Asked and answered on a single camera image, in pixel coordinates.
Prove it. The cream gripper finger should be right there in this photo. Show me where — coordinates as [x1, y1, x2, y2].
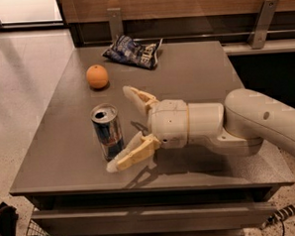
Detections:
[107, 131, 161, 173]
[122, 86, 158, 116]

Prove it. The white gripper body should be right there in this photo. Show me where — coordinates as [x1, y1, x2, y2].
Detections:
[147, 99, 188, 149]

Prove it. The red bull can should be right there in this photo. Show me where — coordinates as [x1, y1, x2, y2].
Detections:
[90, 103, 125, 161]

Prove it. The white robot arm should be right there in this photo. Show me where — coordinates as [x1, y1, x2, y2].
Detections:
[107, 86, 295, 173]

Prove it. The blue chip bag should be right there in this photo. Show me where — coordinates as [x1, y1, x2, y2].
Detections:
[103, 35, 162, 70]

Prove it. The orange fruit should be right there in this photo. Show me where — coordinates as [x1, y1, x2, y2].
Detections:
[86, 64, 109, 89]

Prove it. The grey cabinet drawer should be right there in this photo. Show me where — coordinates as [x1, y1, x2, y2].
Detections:
[32, 202, 275, 236]

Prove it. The left metal bracket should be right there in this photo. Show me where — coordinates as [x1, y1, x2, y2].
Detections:
[107, 7, 124, 41]

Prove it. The metal bracket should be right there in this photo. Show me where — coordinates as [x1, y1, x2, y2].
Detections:
[107, 7, 124, 41]
[247, 0, 280, 50]

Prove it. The right metal bracket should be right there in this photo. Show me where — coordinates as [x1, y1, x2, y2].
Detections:
[247, 0, 280, 50]

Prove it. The striped cable on floor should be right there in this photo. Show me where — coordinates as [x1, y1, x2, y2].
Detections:
[258, 197, 295, 231]

